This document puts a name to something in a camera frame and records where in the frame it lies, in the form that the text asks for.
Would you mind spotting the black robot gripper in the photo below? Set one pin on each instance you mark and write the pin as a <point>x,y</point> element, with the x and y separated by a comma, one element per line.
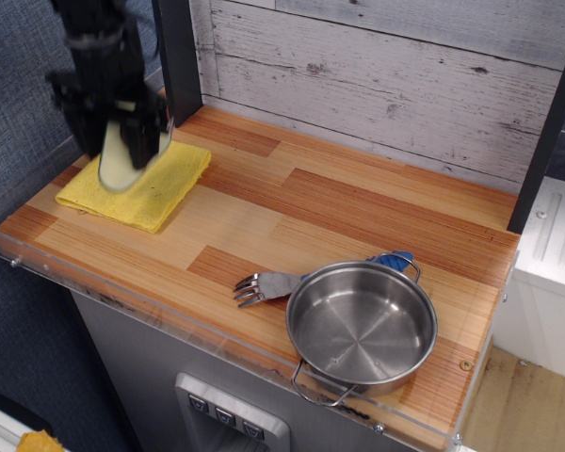
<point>107,84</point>

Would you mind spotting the toy avocado half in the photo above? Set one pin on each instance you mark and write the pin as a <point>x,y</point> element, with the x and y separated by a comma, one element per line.
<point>116,170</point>

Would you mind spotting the stainless steel pot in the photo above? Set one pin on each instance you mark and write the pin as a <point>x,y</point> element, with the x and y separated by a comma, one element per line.
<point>363,327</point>

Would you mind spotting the yellow folded cloth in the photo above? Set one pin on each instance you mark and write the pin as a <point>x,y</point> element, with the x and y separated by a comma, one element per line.
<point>149,201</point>

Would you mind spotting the clear acrylic edge guard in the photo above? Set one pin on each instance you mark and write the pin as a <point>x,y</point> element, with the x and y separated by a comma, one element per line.
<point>278,192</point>

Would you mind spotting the grey toy cabinet front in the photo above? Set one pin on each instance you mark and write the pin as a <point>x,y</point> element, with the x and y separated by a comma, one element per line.
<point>247,354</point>

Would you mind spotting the silver dispenser button panel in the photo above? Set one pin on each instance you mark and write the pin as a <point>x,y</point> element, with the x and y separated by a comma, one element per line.
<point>218,421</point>

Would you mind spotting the white ridged side counter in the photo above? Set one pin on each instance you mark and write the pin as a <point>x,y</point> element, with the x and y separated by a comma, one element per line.
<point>530,318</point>

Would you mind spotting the left black upright post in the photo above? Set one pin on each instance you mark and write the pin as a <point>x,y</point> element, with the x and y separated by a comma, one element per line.
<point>179,60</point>

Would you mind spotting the black upright post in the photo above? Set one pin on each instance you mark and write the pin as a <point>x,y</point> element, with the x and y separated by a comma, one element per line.
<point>540,160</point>
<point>179,60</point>

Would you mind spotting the blue handled metal fork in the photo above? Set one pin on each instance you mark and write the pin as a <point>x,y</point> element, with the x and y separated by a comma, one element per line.
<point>258,287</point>

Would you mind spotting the right black upright post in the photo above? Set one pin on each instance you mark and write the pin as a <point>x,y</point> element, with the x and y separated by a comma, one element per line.
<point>540,160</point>

